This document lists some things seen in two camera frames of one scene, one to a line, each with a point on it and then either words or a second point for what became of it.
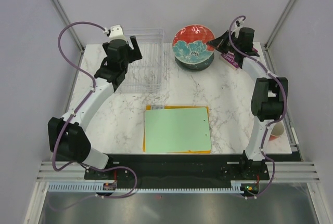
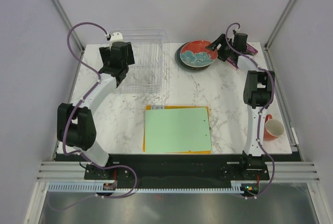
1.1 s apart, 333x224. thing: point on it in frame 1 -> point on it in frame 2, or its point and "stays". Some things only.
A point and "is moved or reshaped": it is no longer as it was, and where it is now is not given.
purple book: x=229 y=58 stays
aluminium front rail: x=278 y=171 stays
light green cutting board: x=175 y=130 stays
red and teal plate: x=189 y=44 is moved or reshaped
